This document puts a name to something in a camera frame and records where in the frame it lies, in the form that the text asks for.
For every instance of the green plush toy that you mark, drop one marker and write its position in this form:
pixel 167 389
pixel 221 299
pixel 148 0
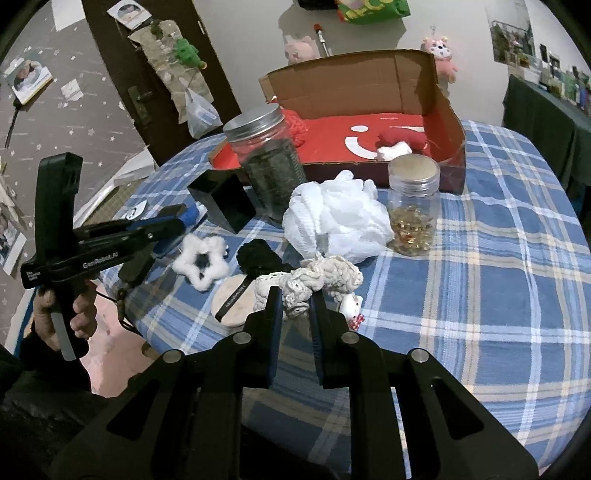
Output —
pixel 187 50

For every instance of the large glass jar dark contents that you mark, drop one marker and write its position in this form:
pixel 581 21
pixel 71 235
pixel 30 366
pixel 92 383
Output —
pixel 272 175

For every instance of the person's left hand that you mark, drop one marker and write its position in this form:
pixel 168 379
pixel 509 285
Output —
pixel 85 309

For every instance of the white round sticker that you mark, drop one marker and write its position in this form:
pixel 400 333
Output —
pixel 136 210

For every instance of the red foam net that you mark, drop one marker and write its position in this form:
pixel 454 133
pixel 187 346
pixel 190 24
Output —
pixel 295 127

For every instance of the side table with green cloth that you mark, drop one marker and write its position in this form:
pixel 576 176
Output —
pixel 545 120

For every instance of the black scrunchie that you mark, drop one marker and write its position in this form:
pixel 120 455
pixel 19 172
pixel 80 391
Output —
pixel 258 258

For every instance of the small white cat clip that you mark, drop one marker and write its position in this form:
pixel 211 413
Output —
pixel 352 309

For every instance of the pale pink plush toy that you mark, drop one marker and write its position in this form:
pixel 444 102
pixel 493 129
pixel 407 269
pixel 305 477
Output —
pixel 300 50

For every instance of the clear plastic bag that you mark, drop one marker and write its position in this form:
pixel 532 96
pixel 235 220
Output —
pixel 201 115

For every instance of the white fluffy star scrunchie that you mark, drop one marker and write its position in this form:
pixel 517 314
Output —
pixel 189 263

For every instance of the cream crochet scrunchie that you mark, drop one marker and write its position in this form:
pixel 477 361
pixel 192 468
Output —
pixel 323 274

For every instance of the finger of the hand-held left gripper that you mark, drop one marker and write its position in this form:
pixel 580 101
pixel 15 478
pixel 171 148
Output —
pixel 187 216
pixel 159 242

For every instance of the wall photo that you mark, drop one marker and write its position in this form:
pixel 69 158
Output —
pixel 30 78
pixel 129 10

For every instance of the black box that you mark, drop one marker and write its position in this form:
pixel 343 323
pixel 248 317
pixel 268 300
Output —
pixel 221 198

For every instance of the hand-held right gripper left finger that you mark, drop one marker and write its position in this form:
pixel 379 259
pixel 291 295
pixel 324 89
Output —
pixel 274 323

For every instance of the hanging fabric organizer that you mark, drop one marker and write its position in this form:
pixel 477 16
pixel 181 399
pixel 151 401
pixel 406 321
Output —
pixel 161 55

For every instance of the dark wooden door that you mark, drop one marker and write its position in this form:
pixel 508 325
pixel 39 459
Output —
pixel 115 69

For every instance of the round beige powder puff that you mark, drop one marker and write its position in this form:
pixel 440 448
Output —
pixel 233 300

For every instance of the blue plaid tablecloth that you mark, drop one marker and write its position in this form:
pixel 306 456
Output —
pixel 485 277

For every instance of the small jar with gold capsules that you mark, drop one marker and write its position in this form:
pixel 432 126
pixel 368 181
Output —
pixel 413 207

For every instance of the cardboard box red interior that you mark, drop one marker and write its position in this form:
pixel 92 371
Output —
pixel 346 78

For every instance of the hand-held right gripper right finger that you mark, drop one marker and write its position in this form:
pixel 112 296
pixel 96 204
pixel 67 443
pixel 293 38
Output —
pixel 318 332

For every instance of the row of bottles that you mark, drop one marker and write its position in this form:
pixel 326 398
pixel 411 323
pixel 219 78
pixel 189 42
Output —
pixel 568 78

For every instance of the pink plush with spotted hat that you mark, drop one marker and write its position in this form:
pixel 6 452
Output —
pixel 441 57

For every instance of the white stick with red tip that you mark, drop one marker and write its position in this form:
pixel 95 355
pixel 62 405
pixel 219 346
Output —
pixel 322 39

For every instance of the green shopping bag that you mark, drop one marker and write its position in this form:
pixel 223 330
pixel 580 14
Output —
pixel 374 9

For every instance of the person's left forearm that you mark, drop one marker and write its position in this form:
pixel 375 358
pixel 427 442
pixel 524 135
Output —
pixel 37 369

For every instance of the white mesh bath pouf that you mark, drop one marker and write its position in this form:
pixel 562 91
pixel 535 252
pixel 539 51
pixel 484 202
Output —
pixel 337 217

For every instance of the white cloth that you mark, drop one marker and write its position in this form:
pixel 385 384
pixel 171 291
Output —
pixel 392 150

